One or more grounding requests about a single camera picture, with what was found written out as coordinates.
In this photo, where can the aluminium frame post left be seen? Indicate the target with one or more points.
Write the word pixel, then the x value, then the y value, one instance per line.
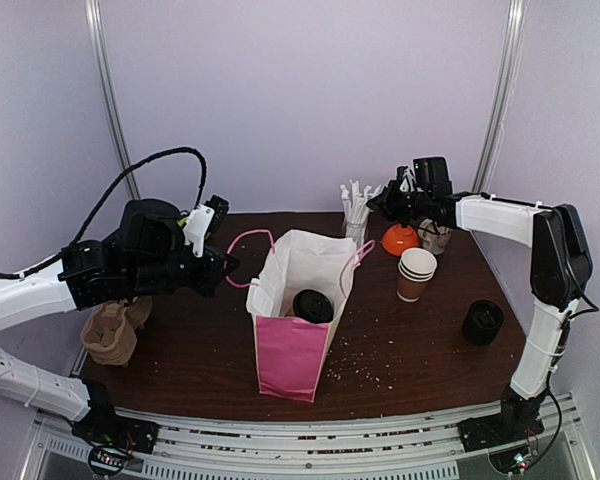
pixel 98 42

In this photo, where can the stack of brown paper cups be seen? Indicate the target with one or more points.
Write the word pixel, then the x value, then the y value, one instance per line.
pixel 416 268

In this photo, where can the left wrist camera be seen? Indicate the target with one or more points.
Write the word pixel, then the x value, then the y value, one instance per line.
pixel 202 221

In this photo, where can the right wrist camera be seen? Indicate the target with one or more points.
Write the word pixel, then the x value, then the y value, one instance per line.
pixel 406 180

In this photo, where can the aluminium frame post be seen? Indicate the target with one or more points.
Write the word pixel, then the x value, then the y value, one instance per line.
pixel 98 42
pixel 504 91

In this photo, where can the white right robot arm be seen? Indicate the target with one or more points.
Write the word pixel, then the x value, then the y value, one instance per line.
pixel 561 263

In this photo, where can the stack of pulp cup carriers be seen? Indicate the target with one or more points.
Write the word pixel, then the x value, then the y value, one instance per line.
pixel 109 334

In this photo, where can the stack of black cup lids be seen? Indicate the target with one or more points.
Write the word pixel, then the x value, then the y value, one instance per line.
pixel 482 323

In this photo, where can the aluminium frame post right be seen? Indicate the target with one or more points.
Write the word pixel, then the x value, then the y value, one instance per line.
pixel 504 91

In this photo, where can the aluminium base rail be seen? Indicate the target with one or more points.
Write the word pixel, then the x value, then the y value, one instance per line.
pixel 418 446

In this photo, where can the orange plastic bowl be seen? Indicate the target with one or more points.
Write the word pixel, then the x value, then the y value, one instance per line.
pixel 398 239

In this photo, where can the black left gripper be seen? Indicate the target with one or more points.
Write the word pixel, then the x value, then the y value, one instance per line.
pixel 209 277

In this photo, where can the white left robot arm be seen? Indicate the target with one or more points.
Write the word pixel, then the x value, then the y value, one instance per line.
pixel 59 288

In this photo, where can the glass jar of straws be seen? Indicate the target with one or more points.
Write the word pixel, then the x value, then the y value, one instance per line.
pixel 354 200

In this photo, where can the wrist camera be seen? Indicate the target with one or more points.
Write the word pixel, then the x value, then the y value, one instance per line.
pixel 406 180
pixel 202 221

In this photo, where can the white ceramic mug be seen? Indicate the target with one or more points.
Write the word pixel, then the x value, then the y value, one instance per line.
pixel 433 237

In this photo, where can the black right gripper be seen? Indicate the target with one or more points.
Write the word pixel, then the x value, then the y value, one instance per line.
pixel 393 201

